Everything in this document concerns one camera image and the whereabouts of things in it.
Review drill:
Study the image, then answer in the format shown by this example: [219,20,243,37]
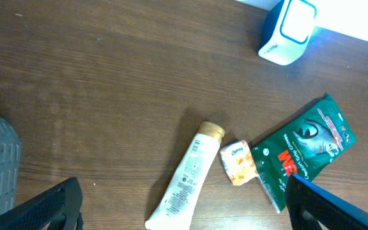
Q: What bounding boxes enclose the white tube gold cap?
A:
[145,121,225,230]

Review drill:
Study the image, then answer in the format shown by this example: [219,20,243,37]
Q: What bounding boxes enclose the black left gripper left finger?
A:
[0,177,84,230]

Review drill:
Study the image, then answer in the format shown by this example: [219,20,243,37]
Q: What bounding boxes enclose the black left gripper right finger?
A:
[285,174,368,230]

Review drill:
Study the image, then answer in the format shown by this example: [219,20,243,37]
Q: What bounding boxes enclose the green 3M gloves packet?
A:
[250,94,357,213]

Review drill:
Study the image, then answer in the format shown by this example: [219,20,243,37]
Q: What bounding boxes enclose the orange tissue packet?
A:
[220,140,258,186]

